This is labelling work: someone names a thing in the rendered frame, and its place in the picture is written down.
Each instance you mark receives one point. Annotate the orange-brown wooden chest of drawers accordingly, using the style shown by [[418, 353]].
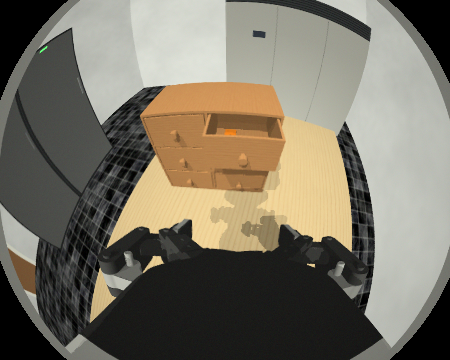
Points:
[[213, 97]]

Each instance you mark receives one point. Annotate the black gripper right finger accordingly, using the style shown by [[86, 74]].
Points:
[[343, 266]]

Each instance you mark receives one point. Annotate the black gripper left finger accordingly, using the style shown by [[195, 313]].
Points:
[[122, 262]]

